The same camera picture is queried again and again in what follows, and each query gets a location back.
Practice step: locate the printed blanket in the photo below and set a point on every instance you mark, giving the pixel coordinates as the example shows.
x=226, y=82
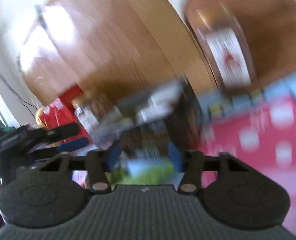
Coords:
x=258, y=135

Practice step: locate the wooden headboard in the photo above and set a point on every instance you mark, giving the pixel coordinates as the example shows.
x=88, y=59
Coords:
x=117, y=42

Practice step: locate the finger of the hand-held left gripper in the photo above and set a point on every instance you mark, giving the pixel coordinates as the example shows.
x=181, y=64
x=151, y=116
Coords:
x=74, y=145
x=62, y=130

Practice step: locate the green and blue snack packet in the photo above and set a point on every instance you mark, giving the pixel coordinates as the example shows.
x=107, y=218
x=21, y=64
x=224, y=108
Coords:
x=150, y=171

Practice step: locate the white and red labelled container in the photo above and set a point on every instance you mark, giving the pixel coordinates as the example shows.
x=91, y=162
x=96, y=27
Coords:
x=228, y=55

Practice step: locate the clear jar with gold lid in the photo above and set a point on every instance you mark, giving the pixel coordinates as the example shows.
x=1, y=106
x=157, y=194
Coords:
x=85, y=115

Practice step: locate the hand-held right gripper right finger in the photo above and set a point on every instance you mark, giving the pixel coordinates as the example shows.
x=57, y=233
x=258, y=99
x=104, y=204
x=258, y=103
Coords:
x=175, y=156

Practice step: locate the dark printed box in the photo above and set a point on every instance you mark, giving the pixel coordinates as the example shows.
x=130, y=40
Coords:
x=160, y=100

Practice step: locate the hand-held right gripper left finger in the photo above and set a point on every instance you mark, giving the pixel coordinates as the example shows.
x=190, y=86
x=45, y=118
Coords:
x=114, y=156

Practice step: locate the red gift box gold pattern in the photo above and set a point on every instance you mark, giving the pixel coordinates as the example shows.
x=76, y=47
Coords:
x=60, y=110

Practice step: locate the yellow plush toy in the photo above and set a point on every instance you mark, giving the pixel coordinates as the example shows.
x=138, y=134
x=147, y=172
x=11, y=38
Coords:
x=39, y=120

